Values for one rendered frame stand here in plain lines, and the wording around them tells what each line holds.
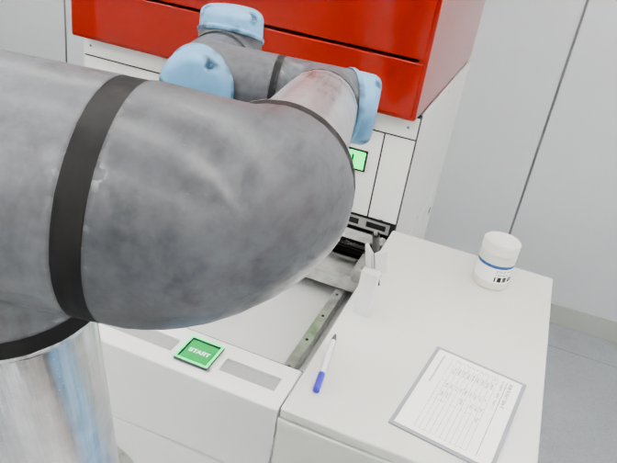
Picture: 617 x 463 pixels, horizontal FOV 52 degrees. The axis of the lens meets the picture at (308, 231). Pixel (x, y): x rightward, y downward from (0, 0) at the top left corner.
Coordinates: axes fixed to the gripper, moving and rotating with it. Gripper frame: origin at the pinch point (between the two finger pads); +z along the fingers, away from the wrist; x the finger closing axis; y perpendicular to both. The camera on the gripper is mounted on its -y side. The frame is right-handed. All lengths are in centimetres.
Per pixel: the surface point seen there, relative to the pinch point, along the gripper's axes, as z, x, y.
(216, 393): 16.0, -5.6, -4.0
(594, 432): 111, -92, 140
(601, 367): 111, -95, 183
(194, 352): 14.3, 0.7, 0.3
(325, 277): 24, -5, 46
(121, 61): -7, 56, 58
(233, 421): 19.8, -8.7, -4.0
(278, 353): 28.7, -4.8, 23.6
